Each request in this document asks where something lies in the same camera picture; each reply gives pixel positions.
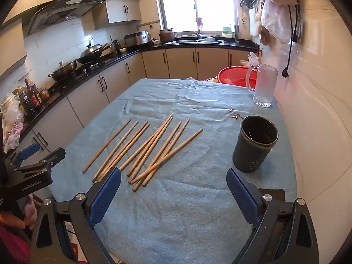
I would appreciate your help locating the person's red clothing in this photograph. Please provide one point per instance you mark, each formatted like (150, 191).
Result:
(11, 244)

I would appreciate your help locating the person's left hand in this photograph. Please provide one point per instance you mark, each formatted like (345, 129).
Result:
(29, 214)

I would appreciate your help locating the dark kettle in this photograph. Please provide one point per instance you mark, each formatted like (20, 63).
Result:
(116, 46)

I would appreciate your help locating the silver rice cooker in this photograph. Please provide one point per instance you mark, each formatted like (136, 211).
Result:
(137, 39)

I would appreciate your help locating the gas stove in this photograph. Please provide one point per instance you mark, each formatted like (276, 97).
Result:
(90, 66)

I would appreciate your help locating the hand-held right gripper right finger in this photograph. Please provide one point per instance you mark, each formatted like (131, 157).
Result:
(242, 198)

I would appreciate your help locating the cluster of small brown scraps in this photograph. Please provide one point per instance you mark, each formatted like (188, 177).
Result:
(236, 116)

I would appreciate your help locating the black chopstick holder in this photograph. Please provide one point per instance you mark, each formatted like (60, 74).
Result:
(247, 154)

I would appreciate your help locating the range hood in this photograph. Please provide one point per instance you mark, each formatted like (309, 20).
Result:
(63, 11)

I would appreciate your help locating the metal pipe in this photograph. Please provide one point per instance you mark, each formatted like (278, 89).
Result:
(236, 33)

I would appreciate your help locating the blue tablecloth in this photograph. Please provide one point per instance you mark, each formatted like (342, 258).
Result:
(192, 211)

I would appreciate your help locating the purple cloth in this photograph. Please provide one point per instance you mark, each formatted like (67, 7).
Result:
(199, 22)

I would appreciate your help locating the window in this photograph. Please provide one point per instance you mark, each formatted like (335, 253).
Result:
(209, 2)

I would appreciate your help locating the faucet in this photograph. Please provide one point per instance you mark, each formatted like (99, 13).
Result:
(197, 35)

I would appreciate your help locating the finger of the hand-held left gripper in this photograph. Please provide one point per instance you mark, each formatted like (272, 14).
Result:
(52, 158)
(29, 150)

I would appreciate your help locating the green box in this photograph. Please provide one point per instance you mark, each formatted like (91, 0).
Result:
(227, 31)

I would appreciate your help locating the red plastic basin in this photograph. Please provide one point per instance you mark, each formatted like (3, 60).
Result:
(233, 74)

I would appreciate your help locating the crumpled plastic bags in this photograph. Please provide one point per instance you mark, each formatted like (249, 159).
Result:
(11, 121)

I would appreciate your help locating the white plastic bag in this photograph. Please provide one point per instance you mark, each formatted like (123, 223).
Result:
(251, 59)

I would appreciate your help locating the steel sink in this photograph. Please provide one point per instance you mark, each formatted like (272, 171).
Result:
(187, 42)

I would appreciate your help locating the white hanging plastic bags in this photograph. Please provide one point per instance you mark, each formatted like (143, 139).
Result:
(275, 22)

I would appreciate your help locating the cream lower cabinets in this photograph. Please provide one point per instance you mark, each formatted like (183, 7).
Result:
(181, 63)

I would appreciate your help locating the cream wall cabinet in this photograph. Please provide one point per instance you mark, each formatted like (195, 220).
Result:
(121, 11)

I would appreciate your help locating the steel pot with lid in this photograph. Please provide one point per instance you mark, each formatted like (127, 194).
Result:
(63, 70)

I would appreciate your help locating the row of condiment bottles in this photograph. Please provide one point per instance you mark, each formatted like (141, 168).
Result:
(31, 96)

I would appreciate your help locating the black countertop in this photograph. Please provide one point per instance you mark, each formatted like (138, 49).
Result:
(115, 57)

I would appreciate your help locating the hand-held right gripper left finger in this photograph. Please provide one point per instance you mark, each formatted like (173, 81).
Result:
(106, 198)

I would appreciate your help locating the glass mug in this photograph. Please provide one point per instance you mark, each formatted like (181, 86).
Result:
(265, 88)

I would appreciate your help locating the wall socket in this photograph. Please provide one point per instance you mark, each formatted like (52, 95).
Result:
(300, 31)

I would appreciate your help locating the steel wok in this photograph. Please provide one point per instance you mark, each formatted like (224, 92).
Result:
(90, 53)

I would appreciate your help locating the brown clay pot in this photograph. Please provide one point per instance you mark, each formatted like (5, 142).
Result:
(166, 36)

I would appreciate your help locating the bunch of wooden chopsticks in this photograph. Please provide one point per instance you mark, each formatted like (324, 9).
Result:
(150, 145)

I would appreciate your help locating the small white green object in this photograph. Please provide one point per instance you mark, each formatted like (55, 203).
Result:
(155, 40)

